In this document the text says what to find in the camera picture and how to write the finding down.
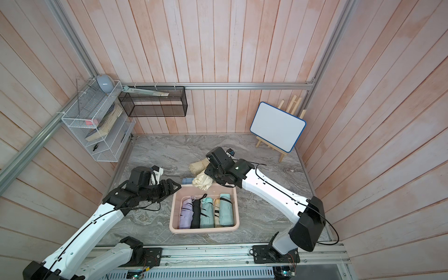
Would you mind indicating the pink plastic storage box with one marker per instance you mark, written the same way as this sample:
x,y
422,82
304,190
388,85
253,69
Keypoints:
x,y
214,191

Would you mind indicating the book in wire rack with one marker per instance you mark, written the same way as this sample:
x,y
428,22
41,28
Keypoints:
x,y
106,124

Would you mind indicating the green paper on basket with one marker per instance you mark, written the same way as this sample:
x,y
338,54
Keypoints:
x,y
144,92

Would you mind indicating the cream umbrella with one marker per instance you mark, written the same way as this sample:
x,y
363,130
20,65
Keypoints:
x,y
203,181
197,167

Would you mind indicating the mint green umbrella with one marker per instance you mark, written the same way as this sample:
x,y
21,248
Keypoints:
x,y
226,217

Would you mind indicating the lilac umbrella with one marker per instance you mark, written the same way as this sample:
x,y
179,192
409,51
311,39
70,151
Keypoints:
x,y
186,214

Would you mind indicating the metal base rail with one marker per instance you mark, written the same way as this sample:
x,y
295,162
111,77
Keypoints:
x,y
219,262

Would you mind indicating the aluminium frame rail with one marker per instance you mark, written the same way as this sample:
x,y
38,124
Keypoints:
x,y
246,86

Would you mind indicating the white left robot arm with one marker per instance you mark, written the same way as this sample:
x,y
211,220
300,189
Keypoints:
x,y
68,261

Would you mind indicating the black wire mesh basket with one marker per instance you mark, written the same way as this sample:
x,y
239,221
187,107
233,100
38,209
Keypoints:
x,y
175,105

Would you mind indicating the teal green umbrella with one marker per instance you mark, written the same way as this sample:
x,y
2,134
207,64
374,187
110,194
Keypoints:
x,y
207,213

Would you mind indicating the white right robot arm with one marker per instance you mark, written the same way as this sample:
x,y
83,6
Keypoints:
x,y
307,214

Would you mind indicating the white board with blue frame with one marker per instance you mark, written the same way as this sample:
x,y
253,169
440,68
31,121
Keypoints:
x,y
278,127

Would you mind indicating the light blue umbrella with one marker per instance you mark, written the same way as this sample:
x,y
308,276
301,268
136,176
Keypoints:
x,y
188,180

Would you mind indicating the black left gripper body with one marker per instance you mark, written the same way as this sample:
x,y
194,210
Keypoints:
x,y
156,192

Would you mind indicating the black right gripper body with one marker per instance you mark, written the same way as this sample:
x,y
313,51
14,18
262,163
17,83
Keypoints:
x,y
220,177

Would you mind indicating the black umbrella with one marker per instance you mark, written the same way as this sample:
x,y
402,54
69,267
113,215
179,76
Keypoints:
x,y
196,212

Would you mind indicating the white wire shelf rack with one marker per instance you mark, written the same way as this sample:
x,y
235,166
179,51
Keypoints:
x,y
99,122

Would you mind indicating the grey round speaker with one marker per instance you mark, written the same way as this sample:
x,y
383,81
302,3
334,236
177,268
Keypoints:
x,y
106,83

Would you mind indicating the beige umbrella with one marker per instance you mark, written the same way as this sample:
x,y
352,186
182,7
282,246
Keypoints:
x,y
216,212

